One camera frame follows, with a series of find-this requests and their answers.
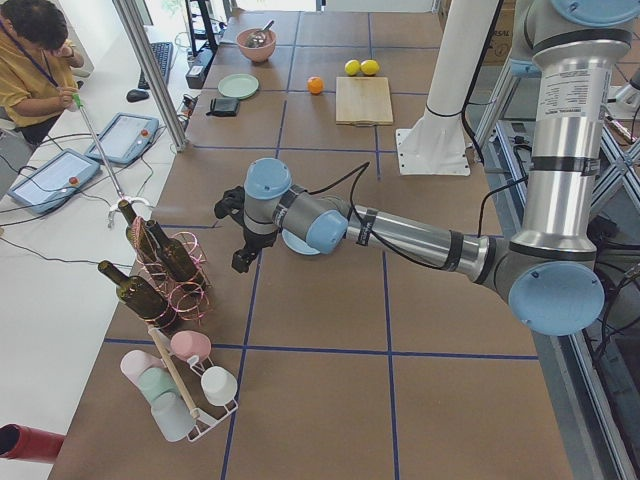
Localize green wine bottle back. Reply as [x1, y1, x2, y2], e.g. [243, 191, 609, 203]
[118, 199, 158, 265]

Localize light grey cup bottom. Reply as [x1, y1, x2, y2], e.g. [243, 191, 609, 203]
[151, 392, 196, 442]

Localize black keyboard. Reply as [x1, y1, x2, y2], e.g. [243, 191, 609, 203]
[137, 41, 175, 91]

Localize green wine bottle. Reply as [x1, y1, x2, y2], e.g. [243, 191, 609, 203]
[98, 260, 182, 336]
[145, 220, 207, 292]
[118, 199, 158, 265]

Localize mint green cup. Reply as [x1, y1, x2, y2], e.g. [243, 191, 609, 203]
[137, 367, 179, 403]

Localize green wine bottle front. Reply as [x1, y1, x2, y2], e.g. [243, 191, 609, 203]
[98, 260, 182, 336]

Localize light green plate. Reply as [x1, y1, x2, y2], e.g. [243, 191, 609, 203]
[218, 73, 260, 100]

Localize white wire cup rack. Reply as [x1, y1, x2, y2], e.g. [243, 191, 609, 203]
[164, 335, 239, 443]

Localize reacher grabber stick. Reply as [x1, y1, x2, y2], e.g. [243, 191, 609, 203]
[72, 92, 153, 229]

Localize green wine bottle middle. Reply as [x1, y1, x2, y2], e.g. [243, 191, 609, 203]
[145, 220, 207, 292]

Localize light blue plate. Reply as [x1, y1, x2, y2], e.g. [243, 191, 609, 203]
[281, 229, 320, 256]

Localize blue teach pendant near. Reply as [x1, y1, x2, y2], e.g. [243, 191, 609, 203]
[8, 149, 100, 214]

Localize pale pink cup left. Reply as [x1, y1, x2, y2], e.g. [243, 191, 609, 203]
[120, 350, 165, 386]

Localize copper wire bottle rack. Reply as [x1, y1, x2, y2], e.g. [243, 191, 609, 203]
[126, 216, 211, 325]

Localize blue teach pendant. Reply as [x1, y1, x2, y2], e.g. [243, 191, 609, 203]
[8, 149, 100, 214]
[98, 112, 160, 166]

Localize wooden rack handle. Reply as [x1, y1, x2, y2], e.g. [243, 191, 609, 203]
[148, 328, 200, 420]

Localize blue teach pendant far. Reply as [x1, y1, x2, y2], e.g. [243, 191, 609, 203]
[98, 112, 160, 166]

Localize person in yellow shirt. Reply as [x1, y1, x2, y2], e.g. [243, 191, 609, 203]
[1, 0, 84, 146]

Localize pink bowl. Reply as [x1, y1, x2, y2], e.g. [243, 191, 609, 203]
[236, 28, 276, 63]

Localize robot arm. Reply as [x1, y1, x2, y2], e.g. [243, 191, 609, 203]
[214, 1, 639, 336]

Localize white cup right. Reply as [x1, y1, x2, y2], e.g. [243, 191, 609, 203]
[201, 366, 238, 407]

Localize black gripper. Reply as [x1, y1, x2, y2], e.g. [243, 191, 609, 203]
[231, 219, 278, 273]

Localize yellow lemon near board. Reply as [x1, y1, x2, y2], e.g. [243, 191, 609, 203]
[360, 59, 380, 76]

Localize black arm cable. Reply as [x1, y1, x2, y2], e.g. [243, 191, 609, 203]
[299, 160, 531, 251]

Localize metal scoop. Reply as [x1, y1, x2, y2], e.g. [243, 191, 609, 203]
[244, 19, 275, 48]

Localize orange fruit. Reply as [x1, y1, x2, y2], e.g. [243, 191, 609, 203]
[306, 76, 324, 95]

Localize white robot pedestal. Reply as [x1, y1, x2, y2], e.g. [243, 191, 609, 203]
[396, 0, 502, 176]

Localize pink cup top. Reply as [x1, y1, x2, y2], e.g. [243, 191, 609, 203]
[170, 330, 212, 361]

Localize aluminium frame rail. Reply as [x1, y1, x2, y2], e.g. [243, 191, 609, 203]
[476, 63, 639, 479]

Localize aluminium frame post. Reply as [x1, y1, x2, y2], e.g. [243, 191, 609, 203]
[112, 0, 187, 152]

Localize wooden cutting board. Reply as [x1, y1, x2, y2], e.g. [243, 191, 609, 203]
[336, 77, 394, 126]

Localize dark grey folded cloth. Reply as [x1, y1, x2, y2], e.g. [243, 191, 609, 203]
[206, 97, 240, 117]

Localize red cylinder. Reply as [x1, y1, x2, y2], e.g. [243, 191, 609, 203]
[1, 424, 66, 464]

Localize black computer mouse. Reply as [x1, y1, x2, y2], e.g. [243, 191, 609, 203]
[126, 89, 149, 103]

